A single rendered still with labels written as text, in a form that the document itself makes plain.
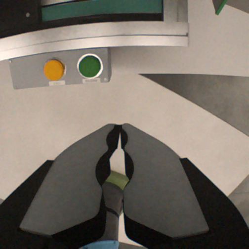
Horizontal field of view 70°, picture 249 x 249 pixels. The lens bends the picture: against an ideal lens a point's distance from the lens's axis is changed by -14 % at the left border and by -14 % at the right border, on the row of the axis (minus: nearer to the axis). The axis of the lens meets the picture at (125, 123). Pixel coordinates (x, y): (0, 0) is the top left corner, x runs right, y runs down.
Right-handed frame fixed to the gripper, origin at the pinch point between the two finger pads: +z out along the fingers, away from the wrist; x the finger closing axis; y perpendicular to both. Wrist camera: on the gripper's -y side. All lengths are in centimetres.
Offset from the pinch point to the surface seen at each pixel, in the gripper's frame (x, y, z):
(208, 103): 59, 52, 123
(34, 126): -26.7, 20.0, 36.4
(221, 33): 23.3, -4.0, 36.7
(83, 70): -7.6, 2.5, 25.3
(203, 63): 19.0, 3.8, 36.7
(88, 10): -6.3, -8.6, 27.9
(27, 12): -17.5, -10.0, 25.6
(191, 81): 44, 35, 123
